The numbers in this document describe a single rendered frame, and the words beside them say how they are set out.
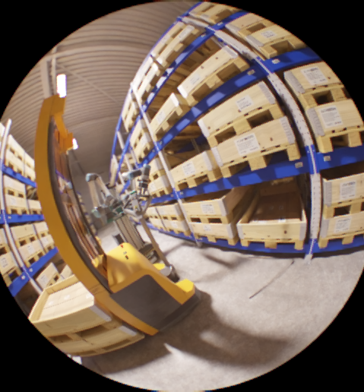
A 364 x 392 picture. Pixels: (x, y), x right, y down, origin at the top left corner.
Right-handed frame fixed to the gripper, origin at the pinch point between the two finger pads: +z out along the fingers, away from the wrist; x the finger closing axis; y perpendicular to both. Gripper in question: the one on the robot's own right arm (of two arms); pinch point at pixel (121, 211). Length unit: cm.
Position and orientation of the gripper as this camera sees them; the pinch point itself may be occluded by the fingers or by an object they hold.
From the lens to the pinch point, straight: 171.7
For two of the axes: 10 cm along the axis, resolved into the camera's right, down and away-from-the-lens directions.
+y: -5.8, 6.0, 5.6
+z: 7.2, 6.9, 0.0
